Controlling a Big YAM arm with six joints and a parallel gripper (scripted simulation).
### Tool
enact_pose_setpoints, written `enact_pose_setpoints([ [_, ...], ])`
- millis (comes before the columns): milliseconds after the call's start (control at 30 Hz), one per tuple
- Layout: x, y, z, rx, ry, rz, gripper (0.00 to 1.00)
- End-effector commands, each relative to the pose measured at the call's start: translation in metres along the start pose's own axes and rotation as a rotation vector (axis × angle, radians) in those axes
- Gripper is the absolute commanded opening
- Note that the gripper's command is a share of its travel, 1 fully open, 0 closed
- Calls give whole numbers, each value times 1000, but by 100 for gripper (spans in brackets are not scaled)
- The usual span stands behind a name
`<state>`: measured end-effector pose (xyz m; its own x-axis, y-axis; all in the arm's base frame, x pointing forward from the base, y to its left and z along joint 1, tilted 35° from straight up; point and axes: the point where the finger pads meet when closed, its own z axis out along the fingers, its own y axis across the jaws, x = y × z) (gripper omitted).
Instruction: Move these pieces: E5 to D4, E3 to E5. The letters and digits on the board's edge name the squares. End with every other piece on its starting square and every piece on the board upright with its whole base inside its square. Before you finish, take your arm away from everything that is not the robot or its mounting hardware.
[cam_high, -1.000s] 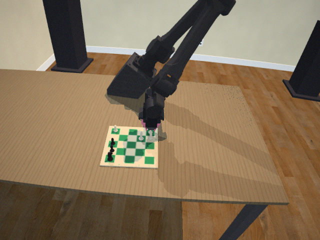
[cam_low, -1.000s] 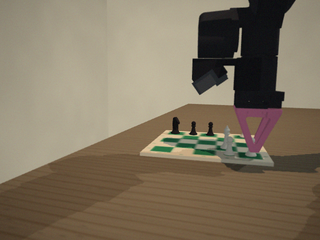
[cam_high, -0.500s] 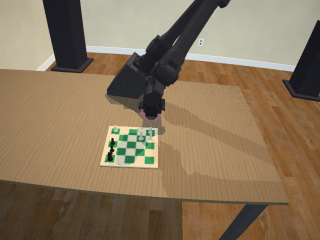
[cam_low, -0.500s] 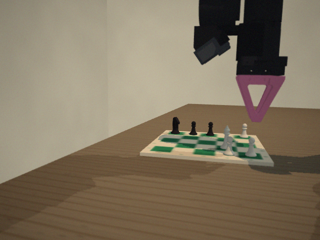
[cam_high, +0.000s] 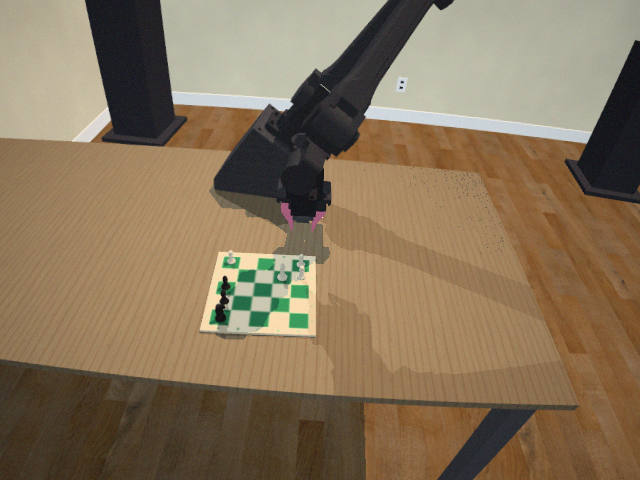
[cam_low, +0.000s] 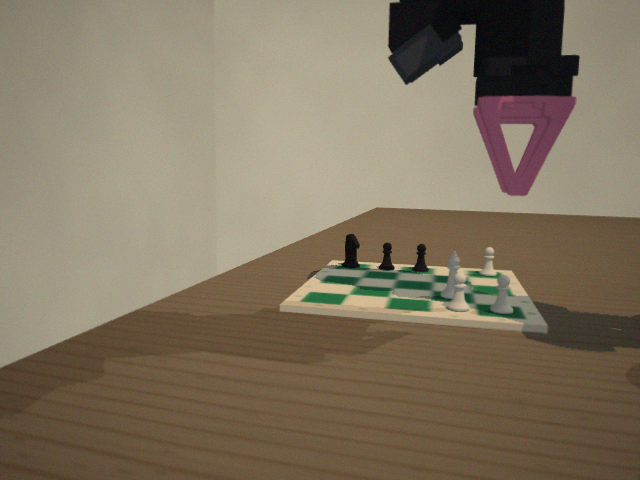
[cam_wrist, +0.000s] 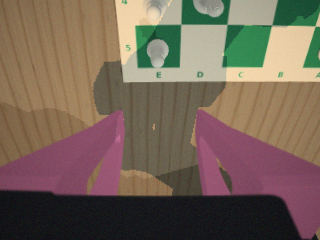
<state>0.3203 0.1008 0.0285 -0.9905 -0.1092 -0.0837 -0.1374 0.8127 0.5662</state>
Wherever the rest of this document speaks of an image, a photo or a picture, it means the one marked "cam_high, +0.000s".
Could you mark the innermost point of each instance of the green and cream chessboard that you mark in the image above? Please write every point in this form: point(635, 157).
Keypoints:
point(260, 304)

